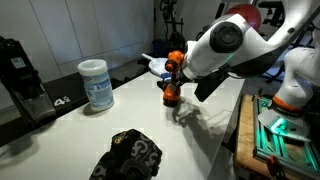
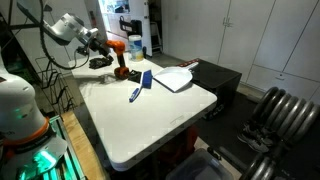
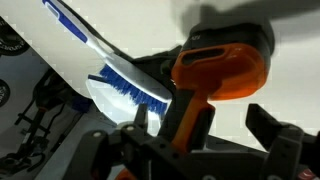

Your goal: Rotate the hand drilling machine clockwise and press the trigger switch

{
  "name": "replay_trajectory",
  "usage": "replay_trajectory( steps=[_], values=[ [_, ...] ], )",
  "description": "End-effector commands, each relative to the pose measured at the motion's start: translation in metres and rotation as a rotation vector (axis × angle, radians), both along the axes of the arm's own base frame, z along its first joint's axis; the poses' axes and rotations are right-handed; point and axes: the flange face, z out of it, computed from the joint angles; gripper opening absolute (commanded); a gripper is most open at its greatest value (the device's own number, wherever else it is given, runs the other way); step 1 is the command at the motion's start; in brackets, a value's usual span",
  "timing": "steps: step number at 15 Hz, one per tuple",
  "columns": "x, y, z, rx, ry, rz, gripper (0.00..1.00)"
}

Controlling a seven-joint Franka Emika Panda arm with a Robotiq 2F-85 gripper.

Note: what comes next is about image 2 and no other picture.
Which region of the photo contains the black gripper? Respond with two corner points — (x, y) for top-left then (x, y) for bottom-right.
(87, 35), (112, 58)

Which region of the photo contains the orange black hand drill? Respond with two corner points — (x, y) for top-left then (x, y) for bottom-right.
(105, 39), (131, 80)

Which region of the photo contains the blue white hand brush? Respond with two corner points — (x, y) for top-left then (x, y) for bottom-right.
(128, 69), (153, 103)

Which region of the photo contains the white blue wipes canister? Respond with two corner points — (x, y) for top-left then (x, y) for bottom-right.
(128, 34), (145, 62)

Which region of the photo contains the small black pouch with logo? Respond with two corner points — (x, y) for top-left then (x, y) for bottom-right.
(127, 69), (143, 84)

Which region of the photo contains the grey step ladder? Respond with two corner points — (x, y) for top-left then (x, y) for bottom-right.
(149, 21), (164, 54)

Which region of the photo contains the white plastic dustpan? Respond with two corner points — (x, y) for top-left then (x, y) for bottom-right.
(152, 62), (200, 93)

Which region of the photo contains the wooden base board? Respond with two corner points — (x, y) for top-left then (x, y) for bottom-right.
(61, 109), (108, 180)

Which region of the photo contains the grey robot mounting plate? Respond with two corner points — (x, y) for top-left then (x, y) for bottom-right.
(0, 134), (69, 180)

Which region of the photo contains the clear plastic storage bin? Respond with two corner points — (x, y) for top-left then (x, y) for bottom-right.
(165, 148), (234, 180)

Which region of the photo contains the grey sports shoe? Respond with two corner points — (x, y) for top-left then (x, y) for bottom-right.
(243, 121), (268, 138)
(237, 131), (271, 154)

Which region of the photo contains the black adjustable dumbbell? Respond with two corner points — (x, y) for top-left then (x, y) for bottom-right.
(249, 86), (320, 149)
(239, 153), (288, 180)

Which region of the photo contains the black wall mounted device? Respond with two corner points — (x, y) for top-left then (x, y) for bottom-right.
(118, 15), (144, 38)

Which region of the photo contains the black wire rack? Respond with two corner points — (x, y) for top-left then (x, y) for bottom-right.
(34, 56), (77, 116)

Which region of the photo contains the white wall cabinet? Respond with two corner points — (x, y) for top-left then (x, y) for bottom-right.
(161, 0), (320, 101)

